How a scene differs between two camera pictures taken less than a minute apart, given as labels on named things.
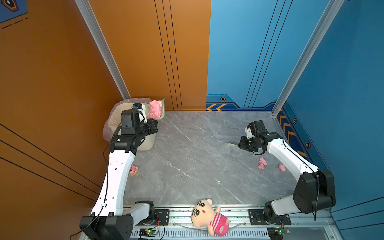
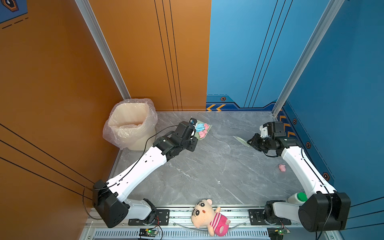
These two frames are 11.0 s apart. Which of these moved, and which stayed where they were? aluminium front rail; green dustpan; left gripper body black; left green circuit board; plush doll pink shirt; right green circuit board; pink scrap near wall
Moved: left gripper body black; green dustpan
Stayed: pink scrap near wall; plush doll pink shirt; right green circuit board; left green circuit board; aluminium front rail
